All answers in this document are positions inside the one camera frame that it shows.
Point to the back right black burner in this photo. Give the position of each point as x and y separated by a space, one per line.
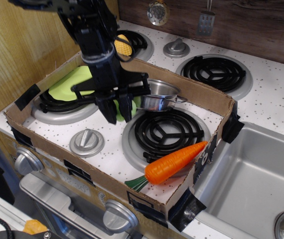
221 72

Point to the hanging metal strainer ladle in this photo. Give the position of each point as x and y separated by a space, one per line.
158 12

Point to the front right black burner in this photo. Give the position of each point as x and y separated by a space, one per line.
151 135

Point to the silver oven door handle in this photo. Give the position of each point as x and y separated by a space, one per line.
68 214

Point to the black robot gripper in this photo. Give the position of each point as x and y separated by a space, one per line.
110 81

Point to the light green toy broccoli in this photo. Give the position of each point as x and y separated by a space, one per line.
134 107

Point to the yellow toy corn cob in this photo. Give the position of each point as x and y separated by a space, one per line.
123 46

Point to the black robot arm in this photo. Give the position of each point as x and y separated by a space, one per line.
94 28

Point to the back left black burner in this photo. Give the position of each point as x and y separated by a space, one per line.
142 45

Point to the orange tape piece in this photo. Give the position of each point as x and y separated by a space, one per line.
33 227

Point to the hanging metal spatula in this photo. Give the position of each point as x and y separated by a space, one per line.
206 20

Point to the light green plastic plate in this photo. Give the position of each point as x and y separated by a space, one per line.
62 89

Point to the silver stovetop knob front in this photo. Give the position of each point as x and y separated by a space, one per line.
87 143

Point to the orange toy carrot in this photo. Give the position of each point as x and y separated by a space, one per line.
162 169

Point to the oven knob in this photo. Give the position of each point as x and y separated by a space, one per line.
118 218
26 162

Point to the black burner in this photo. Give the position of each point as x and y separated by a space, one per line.
151 135
142 45
221 72
49 110

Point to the front left black burner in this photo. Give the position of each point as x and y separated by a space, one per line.
49 110

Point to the left oven front knob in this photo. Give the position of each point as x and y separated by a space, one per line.
26 162

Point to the right oven front knob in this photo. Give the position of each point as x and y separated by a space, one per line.
118 218

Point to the grey sink basin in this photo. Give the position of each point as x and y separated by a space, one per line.
243 187

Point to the small steel pan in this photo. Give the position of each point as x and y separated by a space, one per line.
163 96

